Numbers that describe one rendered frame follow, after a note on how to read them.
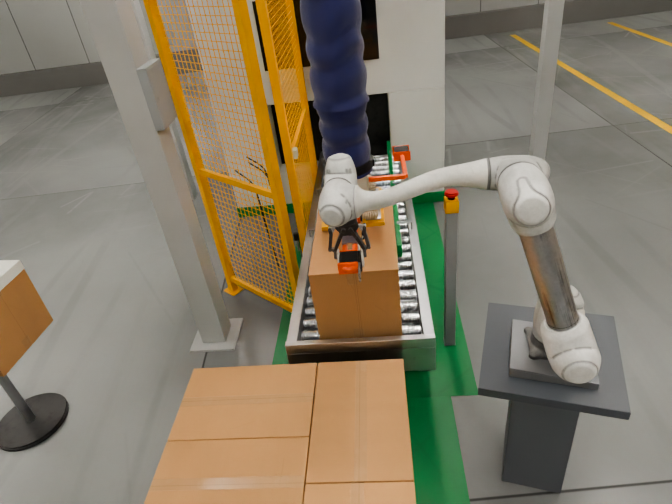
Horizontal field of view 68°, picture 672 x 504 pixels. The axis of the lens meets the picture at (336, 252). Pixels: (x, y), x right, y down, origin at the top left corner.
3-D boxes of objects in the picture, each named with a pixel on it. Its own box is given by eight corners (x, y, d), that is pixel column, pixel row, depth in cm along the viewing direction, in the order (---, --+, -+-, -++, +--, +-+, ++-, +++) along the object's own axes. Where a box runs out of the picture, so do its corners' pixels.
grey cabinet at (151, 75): (168, 117, 266) (150, 59, 249) (178, 116, 265) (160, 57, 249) (155, 131, 249) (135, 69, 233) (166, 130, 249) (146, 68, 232)
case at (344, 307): (327, 268, 295) (318, 208, 273) (395, 263, 291) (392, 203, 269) (320, 340, 245) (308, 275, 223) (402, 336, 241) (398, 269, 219)
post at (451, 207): (443, 338, 313) (443, 195, 258) (454, 337, 313) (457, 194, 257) (444, 345, 308) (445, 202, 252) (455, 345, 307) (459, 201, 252)
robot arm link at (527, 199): (593, 343, 180) (613, 388, 161) (546, 353, 185) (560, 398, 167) (541, 151, 148) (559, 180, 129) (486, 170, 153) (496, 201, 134)
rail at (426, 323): (397, 165, 434) (396, 144, 424) (404, 164, 434) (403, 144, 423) (424, 365, 244) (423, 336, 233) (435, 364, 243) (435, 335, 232)
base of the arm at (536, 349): (569, 326, 205) (571, 315, 202) (581, 364, 186) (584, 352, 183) (522, 322, 208) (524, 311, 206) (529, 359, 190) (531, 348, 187)
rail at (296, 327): (323, 171, 441) (320, 151, 431) (329, 171, 441) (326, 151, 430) (291, 371, 250) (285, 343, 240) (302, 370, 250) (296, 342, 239)
